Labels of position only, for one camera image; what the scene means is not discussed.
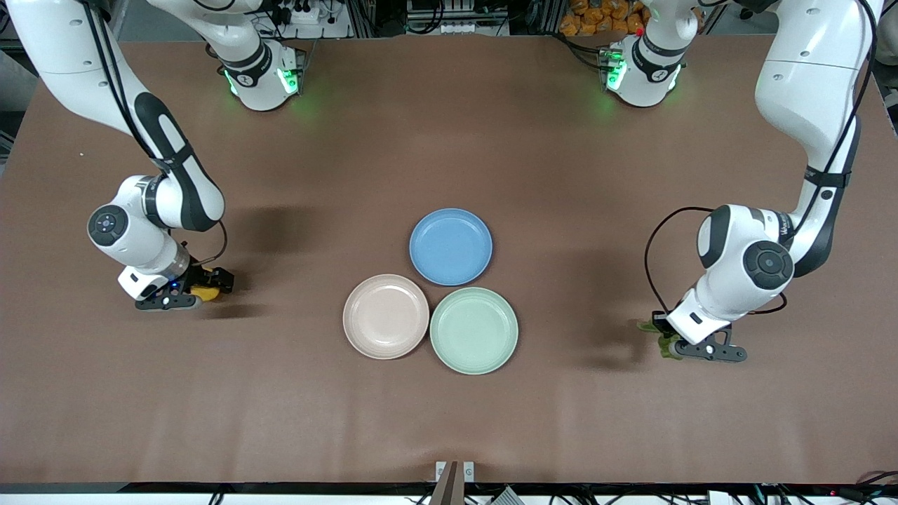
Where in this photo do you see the green lettuce leaf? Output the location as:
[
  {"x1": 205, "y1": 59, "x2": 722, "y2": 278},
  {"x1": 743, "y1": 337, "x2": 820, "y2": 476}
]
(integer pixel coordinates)
[{"x1": 637, "y1": 320, "x2": 685, "y2": 361}]

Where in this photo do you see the beige plate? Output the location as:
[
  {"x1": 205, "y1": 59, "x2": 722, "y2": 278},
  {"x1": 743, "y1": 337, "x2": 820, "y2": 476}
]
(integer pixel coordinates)
[{"x1": 342, "y1": 274, "x2": 430, "y2": 361}]

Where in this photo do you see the light green plate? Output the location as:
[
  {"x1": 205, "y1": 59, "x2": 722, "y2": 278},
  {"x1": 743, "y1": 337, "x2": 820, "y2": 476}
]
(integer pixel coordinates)
[{"x1": 429, "y1": 286, "x2": 520, "y2": 376}]

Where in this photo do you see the blue plate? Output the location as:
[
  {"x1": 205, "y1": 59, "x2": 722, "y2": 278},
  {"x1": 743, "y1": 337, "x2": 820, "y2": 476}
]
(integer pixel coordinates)
[{"x1": 409, "y1": 208, "x2": 494, "y2": 287}]

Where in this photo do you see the white power strip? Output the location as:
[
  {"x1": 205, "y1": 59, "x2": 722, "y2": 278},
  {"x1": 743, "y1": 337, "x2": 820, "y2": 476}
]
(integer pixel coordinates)
[{"x1": 270, "y1": 0, "x2": 351, "y2": 40}]

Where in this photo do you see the bag of oranges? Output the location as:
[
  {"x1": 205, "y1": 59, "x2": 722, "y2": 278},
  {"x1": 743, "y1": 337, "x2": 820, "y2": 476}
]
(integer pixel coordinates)
[{"x1": 559, "y1": 0, "x2": 650, "y2": 37}]

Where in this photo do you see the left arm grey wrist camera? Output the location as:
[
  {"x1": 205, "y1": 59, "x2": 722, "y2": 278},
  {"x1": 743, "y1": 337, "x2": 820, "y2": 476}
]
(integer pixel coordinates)
[{"x1": 670, "y1": 328, "x2": 749, "y2": 363}]

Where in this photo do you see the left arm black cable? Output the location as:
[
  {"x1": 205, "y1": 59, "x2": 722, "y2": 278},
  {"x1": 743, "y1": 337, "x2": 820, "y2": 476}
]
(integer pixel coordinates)
[{"x1": 643, "y1": 0, "x2": 879, "y2": 336}]

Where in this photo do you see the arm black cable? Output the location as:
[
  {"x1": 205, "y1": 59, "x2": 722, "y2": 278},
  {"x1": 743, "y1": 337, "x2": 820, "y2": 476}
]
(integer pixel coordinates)
[
  {"x1": 81, "y1": 0, "x2": 229, "y2": 269},
  {"x1": 643, "y1": 0, "x2": 879, "y2": 336}
]

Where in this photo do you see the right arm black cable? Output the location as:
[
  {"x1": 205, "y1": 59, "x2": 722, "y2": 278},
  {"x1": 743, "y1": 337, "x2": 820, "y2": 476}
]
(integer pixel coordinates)
[{"x1": 81, "y1": 0, "x2": 229, "y2": 269}]

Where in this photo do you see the white metal bracket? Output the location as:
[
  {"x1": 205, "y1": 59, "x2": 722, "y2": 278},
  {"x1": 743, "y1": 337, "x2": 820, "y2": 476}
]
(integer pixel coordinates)
[{"x1": 435, "y1": 461, "x2": 476, "y2": 484}]

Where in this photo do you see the grey camera post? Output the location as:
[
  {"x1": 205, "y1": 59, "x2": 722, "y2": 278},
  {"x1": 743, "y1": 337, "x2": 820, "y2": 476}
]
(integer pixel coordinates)
[{"x1": 429, "y1": 461, "x2": 460, "y2": 505}]

